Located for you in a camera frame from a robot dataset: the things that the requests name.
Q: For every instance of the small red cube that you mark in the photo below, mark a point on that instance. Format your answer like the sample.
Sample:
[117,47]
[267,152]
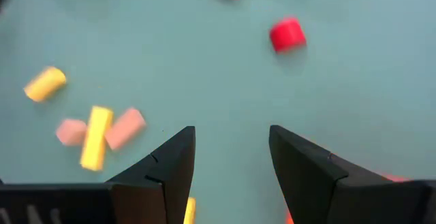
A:
[287,35]

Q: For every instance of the short yellow block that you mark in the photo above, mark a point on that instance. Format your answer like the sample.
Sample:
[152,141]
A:
[190,213]

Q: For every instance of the small wooden cube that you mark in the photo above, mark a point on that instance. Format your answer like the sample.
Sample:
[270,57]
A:
[69,132]

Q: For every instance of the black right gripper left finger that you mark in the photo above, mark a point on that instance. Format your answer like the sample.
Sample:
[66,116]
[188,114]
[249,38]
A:
[160,186]

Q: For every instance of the long yellow block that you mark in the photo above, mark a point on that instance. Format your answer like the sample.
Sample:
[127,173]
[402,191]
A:
[95,139]

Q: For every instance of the wooden rectangular block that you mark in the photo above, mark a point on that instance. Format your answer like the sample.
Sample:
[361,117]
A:
[127,127]

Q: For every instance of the yellow cylinder block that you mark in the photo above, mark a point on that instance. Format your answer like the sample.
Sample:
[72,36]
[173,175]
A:
[45,84]

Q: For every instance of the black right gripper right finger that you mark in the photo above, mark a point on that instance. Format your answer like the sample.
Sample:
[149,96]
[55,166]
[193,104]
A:
[323,190]

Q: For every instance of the orange plastic bin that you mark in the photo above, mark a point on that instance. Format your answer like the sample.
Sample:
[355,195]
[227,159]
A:
[289,219]

